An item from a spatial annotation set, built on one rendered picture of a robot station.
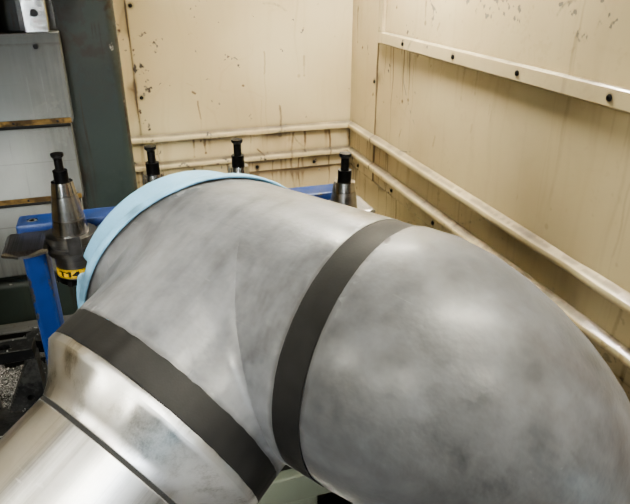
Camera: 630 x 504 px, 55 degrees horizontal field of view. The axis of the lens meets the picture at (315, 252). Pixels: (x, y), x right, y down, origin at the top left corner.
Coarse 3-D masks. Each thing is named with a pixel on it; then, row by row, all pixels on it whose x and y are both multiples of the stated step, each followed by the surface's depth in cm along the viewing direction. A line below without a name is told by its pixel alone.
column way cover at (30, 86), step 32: (0, 32) 117; (32, 32) 117; (0, 64) 117; (32, 64) 119; (64, 64) 123; (0, 96) 119; (32, 96) 121; (64, 96) 123; (0, 128) 121; (32, 128) 124; (64, 128) 126; (0, 160) 125; (32, 160) 127; (64, 160) 128; (0, 192) 127; (32, 192) 129; (0, 224) 130; (0, 256) 133
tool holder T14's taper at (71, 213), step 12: (72, 180) 75; (60, 192) 74; (72, 192) 74; (60, 204) 74; (72, 204) 75; (60, 216) 74; (72, 216) 75; (84, 216) 77; (60, 228) 75; (72, 228) 75; (84, 228) 76
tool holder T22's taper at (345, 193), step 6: (336, 180) 74; (354, 180) 75; (336, 186) 74; (342, 186) 73; (348, 186) 74; (354, 186) 74; (336, 192) 74; (342, 192) 74; (348, 192) 74; (354, 192) 74; (336, 198) 74; (342, 198) 74; (348, 198) 74; (354, 198) 75; (348, 204) 74; (354, 204) 75
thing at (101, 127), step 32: (0, 0) 117; (32, 0) 115; (64, 0) 120; (96, 0) 122; (64, 32) 122; (96, 32) 124; (96, 64) 126; (96, 96) 129; (96, 128) 132; (128, 128) 134; (96, 160) 134; (128, 160) 137; (96, 192) 137; (128, 192) 139; (0, 288) 138; (64, 288) 142; (0, 320) 141
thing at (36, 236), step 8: (32, 232) 79; (40, 232) 79; (8, 240) 77; (16, 240) 77; (24, 240) 77; (32, 240) 77; (40, 240) 77; (8, 248) 75; (16, 248) 75; (24, 248) 75; (32, 248) 75; (40, 248) 75; (48, 248) 76; (8, 256) 73; (16, 256) 73; (24, 256) 73; (32, 256) 74
